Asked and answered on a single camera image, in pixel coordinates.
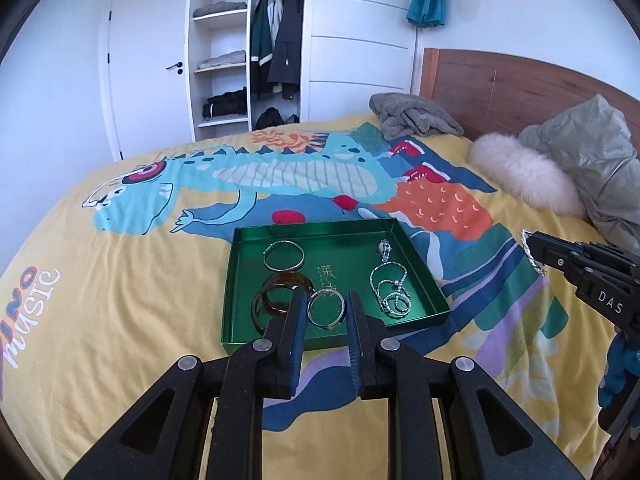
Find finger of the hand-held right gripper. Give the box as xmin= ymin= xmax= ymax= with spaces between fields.
xmin=547 ymin=260 xmax=596 ymax=287
xmin=528 ymin=231 xmax=601 ymax=264

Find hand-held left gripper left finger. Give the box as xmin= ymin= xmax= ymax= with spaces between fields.
xmin=62 ymin=289 xmax=308 ymax=480

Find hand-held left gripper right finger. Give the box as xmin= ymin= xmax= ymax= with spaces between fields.
xmin=345 ymin=290 xmax=586 ymax=480

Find large twisted silver bangle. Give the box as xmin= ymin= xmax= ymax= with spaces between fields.
xmin=520 ymin=228 xmax=548 ymax=276

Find small twisted silver bangle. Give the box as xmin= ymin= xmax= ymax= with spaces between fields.
xmin=306 ymin=290 xmax=347 ymax=331

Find amber bangle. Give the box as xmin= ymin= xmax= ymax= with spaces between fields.
xmin=263 ymin=272 xmax=314 ymax=318

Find green metal tray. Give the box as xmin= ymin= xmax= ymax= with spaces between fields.
xmin=220 ymin=217 xmax=451 ymax=356

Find person's right hand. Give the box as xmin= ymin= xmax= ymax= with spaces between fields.
xmin=597 ymin=330 xmax=640 ymax=426

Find dark brown bangle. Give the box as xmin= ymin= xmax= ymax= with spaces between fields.
xmin=251 ymin=285 xmax=282 ymax=333

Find thin silver bangle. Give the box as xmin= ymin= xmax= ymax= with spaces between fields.
xmin=377 ymin=280 xmax=412 ymax=320

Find white fur pillow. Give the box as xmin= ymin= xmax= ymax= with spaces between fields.
xmin=467 ymin=132 xmax=586 ymax=218

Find wooden headboard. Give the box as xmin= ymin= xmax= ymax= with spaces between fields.
xmin=419 ymin=47 xmax=640 ymax=147

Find yellow printed blanket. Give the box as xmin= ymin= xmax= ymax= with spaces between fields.
xmin=0 ymin=112 xmax=640 ymax=480

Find grey crumpled cloth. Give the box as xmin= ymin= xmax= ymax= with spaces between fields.
xmin=369 ymin=92 xmax=465 ymax=141

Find black crumpled garment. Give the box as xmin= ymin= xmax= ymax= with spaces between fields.
xmin=255 ymin=107 xmax=300 ymax=131

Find black folded clothes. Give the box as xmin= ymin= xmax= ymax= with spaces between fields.
xmin=202 ymin=87 xmax=249 ymax=121

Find white door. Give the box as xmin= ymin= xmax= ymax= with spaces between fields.
xmin=100 ymin=0 xmax=196 ymax=161

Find folded white clothes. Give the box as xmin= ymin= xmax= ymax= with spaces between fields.
xmin=195 ymin=51 xmax=247 ymax=70

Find green and black hanging jacket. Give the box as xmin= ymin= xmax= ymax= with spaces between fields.
xmin=248 ymin=0 xmax=277 ymax=102

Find white wardrobe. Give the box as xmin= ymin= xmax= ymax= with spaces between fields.
xmin=186 ymin=0 xmax=418 ymax=143

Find dark hanging jacket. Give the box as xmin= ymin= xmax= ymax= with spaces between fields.
xmin=267 ymin=0 xmax=306 ymax=103

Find folded grey clothes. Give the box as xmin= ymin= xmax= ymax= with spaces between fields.
xmin=192 ymin=1 xmax=249 ymax=18

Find beaded silver necklace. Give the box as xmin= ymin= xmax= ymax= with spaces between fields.
xmin=369 ymin=260 xmax=412 ymax=306

